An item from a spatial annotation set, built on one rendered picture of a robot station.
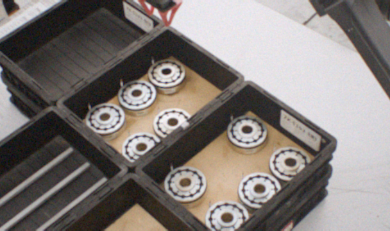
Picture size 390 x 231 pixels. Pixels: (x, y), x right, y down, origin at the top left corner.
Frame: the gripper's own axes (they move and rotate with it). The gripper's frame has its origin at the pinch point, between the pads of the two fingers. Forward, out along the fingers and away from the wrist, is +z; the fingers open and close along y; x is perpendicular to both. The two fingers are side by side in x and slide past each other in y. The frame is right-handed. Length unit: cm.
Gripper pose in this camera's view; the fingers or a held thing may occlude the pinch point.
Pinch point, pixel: (159, 17)
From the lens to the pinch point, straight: 185.3
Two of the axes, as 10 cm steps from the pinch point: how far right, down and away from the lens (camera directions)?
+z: 0.2, 6.6, 7.5
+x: 7.0, -5.5, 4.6
